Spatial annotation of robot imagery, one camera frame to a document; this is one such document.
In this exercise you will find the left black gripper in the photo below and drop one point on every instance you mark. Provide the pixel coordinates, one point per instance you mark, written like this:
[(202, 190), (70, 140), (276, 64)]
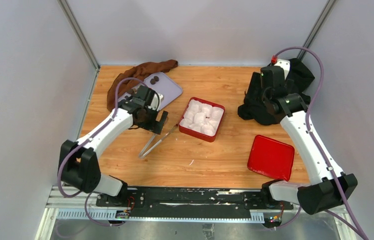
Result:
[(153, 125)]

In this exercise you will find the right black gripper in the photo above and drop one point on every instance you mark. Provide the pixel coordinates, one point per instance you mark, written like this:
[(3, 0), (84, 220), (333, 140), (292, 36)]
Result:
[(256, 82)]

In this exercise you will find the metal tongs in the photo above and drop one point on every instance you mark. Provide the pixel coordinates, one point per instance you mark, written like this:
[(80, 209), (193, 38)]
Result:
[(153, 142)]

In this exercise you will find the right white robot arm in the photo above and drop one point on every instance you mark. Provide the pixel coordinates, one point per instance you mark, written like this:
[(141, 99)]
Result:
[(329, 185)]

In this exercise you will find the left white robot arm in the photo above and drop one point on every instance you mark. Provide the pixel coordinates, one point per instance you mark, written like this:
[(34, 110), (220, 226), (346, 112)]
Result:
[(79, 159)]

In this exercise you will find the red chocolate box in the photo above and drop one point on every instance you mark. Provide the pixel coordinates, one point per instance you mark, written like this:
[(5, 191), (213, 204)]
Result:
[(191, 124)]

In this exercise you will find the black cloth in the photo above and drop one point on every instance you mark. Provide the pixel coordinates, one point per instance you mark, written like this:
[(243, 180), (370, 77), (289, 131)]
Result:
[(298, 80)]

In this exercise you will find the white paper cup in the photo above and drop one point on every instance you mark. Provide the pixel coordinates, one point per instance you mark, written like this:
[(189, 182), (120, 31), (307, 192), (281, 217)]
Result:
[(208, 130), (194, 106), (216, 113)]

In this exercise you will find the lavender tray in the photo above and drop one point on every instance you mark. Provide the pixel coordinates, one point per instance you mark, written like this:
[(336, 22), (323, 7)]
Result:
[(167, 89)]

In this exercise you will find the red box lid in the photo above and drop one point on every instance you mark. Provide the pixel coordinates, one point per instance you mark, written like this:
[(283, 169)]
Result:
[(271, 158)]

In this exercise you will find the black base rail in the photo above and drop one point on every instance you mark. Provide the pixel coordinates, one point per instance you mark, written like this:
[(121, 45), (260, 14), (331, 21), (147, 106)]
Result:
[(187, 203)]

